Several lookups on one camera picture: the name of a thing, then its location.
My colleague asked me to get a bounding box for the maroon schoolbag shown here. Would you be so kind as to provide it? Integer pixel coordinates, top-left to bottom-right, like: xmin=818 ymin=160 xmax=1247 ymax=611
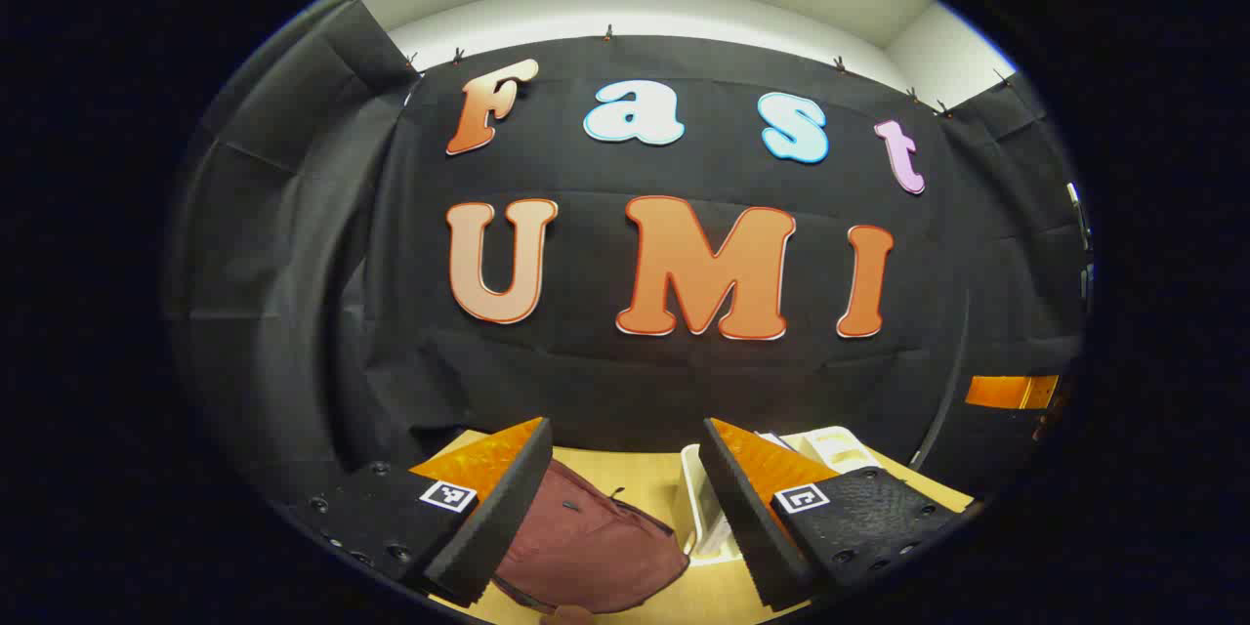
xmin=491 ymin=459 xmax=690 ymax=616

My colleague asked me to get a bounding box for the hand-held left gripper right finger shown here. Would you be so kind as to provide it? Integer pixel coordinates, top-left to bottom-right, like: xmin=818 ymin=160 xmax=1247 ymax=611
xmin=698 ymin=417 xmax=963 ymax=612

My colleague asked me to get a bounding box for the black curved pole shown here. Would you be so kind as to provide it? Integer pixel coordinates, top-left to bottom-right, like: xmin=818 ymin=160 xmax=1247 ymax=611
xmin=913 ymin=288 xmax=974 ymax=470

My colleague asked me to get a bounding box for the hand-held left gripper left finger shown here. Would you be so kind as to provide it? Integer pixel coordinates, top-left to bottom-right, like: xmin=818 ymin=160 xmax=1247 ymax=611
xmin=293 ymin=417 xmax=554 ymax=608

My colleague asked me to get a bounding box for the white bookshelf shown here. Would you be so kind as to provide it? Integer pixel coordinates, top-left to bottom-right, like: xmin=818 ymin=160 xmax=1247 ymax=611
xmin=674 ymin=425 xmax=885 ymax=567

